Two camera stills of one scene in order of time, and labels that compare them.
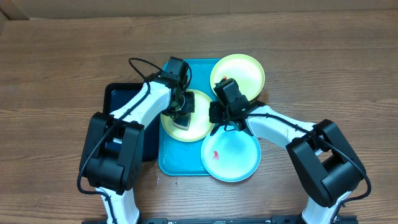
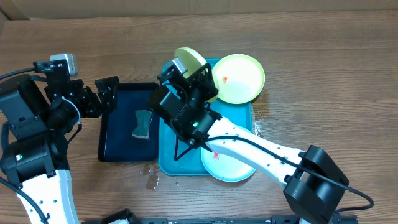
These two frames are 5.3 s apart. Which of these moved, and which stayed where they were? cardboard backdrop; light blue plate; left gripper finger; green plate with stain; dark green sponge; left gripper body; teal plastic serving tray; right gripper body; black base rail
Moved: green plate with stain; left gripper body; right gripper body; dark green sponge; left gripper finger
Stayed: black base rail; light blue plate; cardboard backdrop; teal plastic serving tray
